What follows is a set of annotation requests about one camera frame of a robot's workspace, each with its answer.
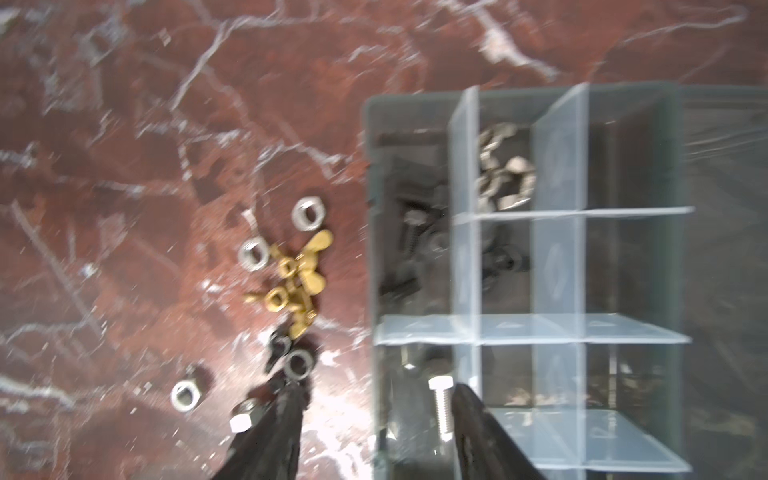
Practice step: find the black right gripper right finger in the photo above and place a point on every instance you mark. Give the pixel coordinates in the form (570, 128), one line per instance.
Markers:
(484, 449)

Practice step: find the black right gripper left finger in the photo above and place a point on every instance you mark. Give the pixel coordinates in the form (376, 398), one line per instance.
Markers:
(271, 448)

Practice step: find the silver hex nut lower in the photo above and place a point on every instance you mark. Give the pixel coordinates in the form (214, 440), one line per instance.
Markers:
(242, 417)

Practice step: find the silver hex nut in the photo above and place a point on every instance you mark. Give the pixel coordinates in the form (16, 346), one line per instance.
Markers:
(242, 417)
(254, 254)
(308, 214)
(185, 395)

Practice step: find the silver hex bolt in box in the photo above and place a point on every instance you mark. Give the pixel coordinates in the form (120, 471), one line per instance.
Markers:
(441, 386)

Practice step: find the black hex nut large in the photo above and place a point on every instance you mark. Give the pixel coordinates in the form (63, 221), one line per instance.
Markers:
(298, 365)

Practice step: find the silver hex nut left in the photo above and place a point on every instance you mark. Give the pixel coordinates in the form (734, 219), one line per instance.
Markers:
(185, 395)

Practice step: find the black wing nut upper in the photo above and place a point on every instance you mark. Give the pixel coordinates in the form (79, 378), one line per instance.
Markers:
(280, 344)

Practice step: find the brass wing nut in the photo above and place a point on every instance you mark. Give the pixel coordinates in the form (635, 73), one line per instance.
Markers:
(308, 259)
(275, 300)
(303, 316)
(287, 267)

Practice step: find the brass wing nut left lower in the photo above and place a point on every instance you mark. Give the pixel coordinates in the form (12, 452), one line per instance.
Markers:
(275, 300)

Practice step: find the brass wing nut left upper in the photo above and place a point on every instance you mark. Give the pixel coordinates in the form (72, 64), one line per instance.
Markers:
(287, 267)

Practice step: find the clear compartment organizer box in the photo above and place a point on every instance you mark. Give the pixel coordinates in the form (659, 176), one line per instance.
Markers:
(590, 260)

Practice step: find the silver hex nut top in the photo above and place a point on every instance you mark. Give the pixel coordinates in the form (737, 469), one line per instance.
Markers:
(308, 214)

